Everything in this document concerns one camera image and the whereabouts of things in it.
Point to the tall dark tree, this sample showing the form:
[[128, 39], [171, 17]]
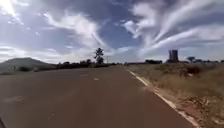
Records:
[[99, 55]]

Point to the row of dark bushes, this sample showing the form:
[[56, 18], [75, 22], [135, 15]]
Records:
[[80, 64]]

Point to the reddish brown asphalt road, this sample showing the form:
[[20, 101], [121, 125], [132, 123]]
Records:
[[90, 100]]

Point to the dark tower building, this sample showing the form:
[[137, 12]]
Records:
[[173, 55]]

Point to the white painted edge line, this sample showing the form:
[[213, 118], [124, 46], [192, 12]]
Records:
[[166, 101]]

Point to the flat-topped tree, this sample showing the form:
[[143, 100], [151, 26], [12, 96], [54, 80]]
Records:
[[191, 59]]

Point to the dry grass verge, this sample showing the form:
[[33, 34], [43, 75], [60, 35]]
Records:
[[196, 83]]

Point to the low hill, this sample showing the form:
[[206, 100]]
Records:
[[23, 62]]

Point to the dry grass strip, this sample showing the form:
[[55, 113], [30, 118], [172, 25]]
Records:
[[20, 70]]

